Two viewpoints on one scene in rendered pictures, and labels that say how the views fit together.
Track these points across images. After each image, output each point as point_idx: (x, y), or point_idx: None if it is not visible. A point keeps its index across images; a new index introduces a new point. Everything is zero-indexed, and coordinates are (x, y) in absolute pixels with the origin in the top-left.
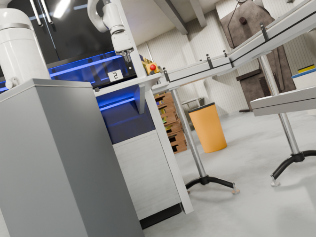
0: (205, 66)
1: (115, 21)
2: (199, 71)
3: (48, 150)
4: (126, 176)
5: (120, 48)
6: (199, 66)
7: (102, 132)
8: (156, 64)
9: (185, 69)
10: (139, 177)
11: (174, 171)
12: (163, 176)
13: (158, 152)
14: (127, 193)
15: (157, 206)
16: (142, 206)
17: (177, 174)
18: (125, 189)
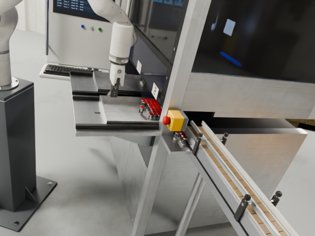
0: (234, 202)
1: (110, 48)
2: (222, 194)
3: None
4: (130, 165)
5: (110, 77)
6: (228, 190)
7: (0, 125)
8: (172, 121)
9: (238, 169)
10: (131, 177)
11: (138, 210)
12: (135, 199)
13: (140, 183)
14: (6, 158)
15: (128, 205)
16: (126, 191)
17: (138, 214)
18: (6, 156)
